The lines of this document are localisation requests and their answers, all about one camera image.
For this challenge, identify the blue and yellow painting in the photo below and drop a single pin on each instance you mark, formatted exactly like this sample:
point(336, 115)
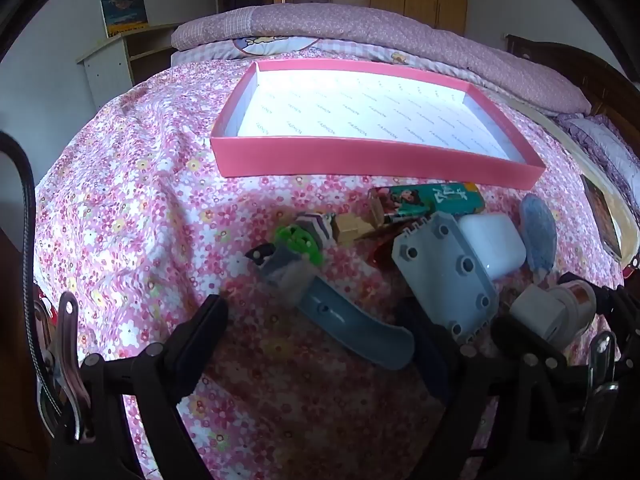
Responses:
point(124, 16)

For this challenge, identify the white earbuds case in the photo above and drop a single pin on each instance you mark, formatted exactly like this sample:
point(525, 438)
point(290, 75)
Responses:
point(492, 245)

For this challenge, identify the grey felt pad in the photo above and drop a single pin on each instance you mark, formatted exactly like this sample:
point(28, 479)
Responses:
point(537, 230)

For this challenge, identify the pink floral bedsheet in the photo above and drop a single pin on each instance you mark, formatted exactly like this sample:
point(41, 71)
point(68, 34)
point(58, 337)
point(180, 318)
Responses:
point(125, 210)

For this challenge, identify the pink cardboard box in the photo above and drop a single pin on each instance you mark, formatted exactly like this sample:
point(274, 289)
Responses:
point(350, 160)

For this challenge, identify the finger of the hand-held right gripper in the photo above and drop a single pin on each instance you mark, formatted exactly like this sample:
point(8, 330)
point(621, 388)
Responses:
point(607, 297)
point(520, 340)

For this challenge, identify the small wooden block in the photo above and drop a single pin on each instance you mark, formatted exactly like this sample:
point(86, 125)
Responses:
point(347, 227)

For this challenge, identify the metal spring clip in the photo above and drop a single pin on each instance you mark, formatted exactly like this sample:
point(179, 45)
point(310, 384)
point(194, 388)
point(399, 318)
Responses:
point(600, 360)
point(67, 355)

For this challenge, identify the dark cover book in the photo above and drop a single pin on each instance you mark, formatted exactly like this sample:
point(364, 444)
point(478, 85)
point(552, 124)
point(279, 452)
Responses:
point(600, 215)

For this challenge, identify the green cartoon print box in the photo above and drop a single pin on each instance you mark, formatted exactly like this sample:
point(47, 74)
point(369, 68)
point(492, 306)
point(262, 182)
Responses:
point(425, 200)

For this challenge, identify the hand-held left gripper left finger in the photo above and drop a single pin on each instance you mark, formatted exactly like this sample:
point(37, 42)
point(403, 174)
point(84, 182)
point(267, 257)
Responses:
point(207, 325)

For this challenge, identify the red candy wrapper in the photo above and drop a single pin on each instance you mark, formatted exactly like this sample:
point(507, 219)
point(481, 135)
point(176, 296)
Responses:
point(382, 252)

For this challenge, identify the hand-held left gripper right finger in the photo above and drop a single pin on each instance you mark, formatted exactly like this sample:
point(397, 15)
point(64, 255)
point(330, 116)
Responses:
point(425, 355)

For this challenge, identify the purple folded quilt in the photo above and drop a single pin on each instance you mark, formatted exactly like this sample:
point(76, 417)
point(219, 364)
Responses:
point(400, 30)

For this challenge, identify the checkered cartoon blanket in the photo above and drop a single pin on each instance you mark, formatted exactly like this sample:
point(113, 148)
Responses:
point(260, 47)

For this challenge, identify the grey studded building plate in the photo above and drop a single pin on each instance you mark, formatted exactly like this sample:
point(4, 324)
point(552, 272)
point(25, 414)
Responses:
point(440, 270)

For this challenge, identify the purple frilled pillow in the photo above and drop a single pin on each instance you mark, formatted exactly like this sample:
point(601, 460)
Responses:
point(610, 155)

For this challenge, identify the light wooden shelf desk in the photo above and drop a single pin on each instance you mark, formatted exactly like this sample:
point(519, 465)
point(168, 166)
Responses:
point(105, 70)

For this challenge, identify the beige patterned bed mat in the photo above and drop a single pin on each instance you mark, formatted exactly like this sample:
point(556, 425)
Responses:
point(622, 220)

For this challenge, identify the white cylindrical gadget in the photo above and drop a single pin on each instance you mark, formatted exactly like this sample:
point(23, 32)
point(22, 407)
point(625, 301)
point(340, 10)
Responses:
point(540, 315)

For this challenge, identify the red patterned cloth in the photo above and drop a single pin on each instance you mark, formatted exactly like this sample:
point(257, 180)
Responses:
point(44, 305)

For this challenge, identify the green-faced toy figure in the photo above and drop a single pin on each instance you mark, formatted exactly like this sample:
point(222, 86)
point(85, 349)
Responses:
point(295, 245)

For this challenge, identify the dark wooden headboard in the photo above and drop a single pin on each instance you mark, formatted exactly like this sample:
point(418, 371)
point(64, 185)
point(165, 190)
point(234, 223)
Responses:
point(590, 70)

